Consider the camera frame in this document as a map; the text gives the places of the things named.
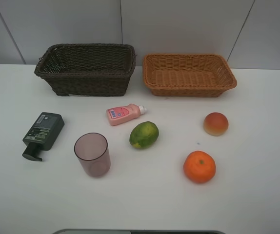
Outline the green papaya fruit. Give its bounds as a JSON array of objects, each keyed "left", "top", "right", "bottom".
[{"left": 129, "top": 121, "right": 159, "bottom": 149}]

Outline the pink lotion bottle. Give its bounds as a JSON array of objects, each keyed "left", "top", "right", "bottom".
[{"left": 106, "top": 104, "right": 147, "bottom": 126}]

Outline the red yellow peach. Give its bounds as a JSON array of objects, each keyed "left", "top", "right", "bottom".
[{"left": 203, "top": 112, "right": 229, "bottom": 137}]

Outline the orange tangerine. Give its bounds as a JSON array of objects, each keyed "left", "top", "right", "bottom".
[{"left": 183, "top": 151, "right": 216, "bottom": 184}]

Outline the dark green pump bottle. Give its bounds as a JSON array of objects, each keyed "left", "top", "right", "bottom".
[{"left": 22, "top": 112, "right": 64, "bottom": 161}]

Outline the light orange wicker basket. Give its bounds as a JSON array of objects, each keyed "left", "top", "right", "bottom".
[{"left": 142, "top": 53, "right": 237, "bottom": 98}]

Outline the translucent pink plastic cup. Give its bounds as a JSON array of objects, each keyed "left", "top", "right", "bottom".
[{"left": 74, "top": 133, "right": 111, "bottom": 177}]

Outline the dark brown wicker basket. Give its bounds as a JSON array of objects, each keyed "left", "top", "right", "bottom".
[{"left": 34, "top": 43, "right": 136, "bottom": 97}]

